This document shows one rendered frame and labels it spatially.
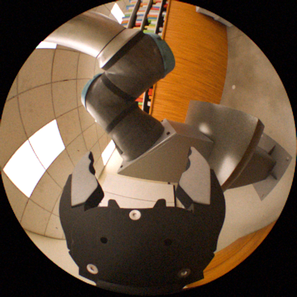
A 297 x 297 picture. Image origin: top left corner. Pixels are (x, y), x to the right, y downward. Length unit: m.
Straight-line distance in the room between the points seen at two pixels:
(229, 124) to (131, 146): 0.21
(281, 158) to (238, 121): 0.93
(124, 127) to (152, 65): 0.14
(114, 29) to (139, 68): 0.09
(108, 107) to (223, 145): 0.25
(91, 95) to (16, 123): 1.41
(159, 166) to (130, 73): 0.20
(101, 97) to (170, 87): 1.25
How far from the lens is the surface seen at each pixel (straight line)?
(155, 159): 0.20
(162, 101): 1.40
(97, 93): 0.22
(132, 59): 0.17
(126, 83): 0.19
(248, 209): 1.22
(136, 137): 0.19
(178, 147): 0.19
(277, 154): 1.09
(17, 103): 1.58
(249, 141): 0.17
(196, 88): 1.52
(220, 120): 0.23
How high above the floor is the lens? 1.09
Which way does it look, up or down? level
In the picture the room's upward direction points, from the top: 81 degrees counter-clockwise
